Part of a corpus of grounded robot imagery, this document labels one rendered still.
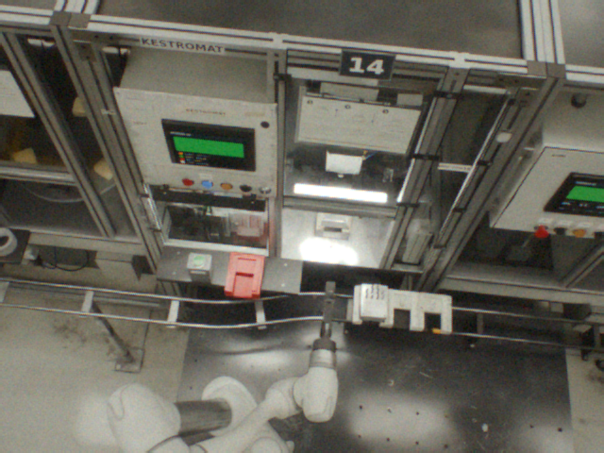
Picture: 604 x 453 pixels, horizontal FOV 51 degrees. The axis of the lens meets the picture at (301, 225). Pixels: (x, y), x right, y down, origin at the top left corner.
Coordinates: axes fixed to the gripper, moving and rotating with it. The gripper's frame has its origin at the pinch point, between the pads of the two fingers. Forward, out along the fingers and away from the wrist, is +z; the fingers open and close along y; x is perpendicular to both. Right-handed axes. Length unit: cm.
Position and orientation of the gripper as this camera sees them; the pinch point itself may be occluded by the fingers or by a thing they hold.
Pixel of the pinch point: (328, 293)
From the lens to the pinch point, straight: 215.2
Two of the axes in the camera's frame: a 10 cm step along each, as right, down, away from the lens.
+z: 1.0, -8.8, 4.7
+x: -9.9, -1.1, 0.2
